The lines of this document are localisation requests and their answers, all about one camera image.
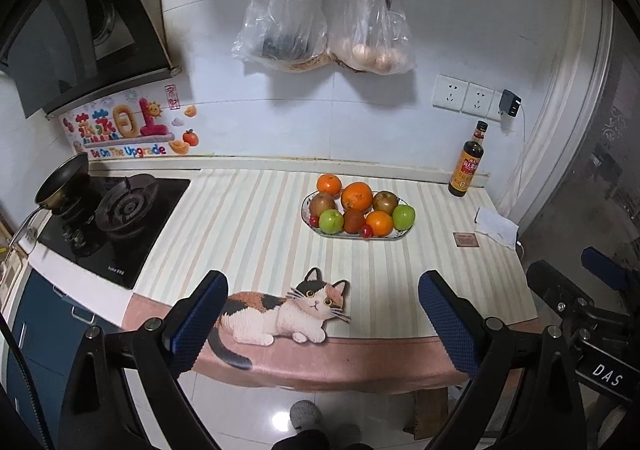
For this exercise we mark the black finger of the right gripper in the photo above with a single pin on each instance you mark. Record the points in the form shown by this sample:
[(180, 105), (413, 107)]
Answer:
[(559, 293)]

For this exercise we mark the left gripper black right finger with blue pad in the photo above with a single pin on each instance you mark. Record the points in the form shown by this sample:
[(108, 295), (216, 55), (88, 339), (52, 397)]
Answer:
[(546, 410)]

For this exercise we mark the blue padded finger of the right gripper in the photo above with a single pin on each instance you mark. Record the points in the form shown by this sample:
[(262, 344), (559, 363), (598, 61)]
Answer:
[(616, 277)]

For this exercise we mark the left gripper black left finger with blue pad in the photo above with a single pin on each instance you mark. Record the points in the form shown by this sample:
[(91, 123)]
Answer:
[(100, 410)]

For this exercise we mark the green apple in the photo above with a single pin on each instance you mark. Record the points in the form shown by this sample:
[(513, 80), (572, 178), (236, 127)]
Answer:
[(331, 222), (404, 217)]

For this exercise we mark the small orange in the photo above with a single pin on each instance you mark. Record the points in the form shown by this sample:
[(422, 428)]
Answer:
[(330, 184), (380, 223)]

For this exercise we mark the brown pear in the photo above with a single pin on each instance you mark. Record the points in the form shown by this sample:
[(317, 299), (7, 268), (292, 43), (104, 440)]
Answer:
[(385, 201), (321, 202)]

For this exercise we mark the dark red orange fruit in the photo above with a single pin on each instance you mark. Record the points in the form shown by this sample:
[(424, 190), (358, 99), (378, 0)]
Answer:
[(353, 221)]

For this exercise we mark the large orange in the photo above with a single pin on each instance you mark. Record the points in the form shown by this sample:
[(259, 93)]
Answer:
[(357, 196)]

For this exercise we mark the blue kitchen cabinet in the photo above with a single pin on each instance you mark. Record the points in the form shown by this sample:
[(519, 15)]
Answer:
[(48, 326)]

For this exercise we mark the white crumpled paper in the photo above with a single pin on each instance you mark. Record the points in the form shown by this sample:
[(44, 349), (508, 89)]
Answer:
[(496, 227)]

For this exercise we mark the small brown square coaster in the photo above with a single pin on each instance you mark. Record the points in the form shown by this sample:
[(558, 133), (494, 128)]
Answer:
[(466, 240)]

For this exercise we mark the dark soy sauce bottle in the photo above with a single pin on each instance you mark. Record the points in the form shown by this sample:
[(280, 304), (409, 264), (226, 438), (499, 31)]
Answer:
[(468, 162)]

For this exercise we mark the black gas stove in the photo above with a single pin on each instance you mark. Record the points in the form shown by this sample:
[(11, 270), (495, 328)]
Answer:
[(112, 228)]

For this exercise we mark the black plug adapter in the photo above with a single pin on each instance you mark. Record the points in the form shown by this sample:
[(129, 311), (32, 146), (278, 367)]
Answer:
[(510, 103)]

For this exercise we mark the striped cat table mat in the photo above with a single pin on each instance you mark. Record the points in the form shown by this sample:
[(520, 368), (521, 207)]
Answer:
[(247, 224)]

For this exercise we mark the small black frying pan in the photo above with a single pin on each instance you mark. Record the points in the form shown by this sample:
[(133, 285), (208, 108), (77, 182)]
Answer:
[(62, 188)]

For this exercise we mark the floral glass oval plate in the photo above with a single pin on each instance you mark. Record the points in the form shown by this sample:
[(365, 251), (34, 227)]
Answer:
[(304, 214)]

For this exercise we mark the clear plastic bag with eggs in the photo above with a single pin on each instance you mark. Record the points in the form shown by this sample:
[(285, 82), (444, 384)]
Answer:
[(366, 36)]

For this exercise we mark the clear plastic bag dark contents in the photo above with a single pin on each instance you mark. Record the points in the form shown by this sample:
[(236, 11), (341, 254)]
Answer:
[(284, 35)]

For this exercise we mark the black range hood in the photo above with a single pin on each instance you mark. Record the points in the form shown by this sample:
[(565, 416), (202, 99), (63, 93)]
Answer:
[(64, 53)]

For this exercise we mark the white wall socket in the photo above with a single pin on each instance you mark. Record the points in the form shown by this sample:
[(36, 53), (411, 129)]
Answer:
[(449, 93), (477, 100)]

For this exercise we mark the colourful wall sticker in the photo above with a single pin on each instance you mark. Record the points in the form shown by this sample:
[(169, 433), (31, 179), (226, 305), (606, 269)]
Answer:
[(154, 121)]

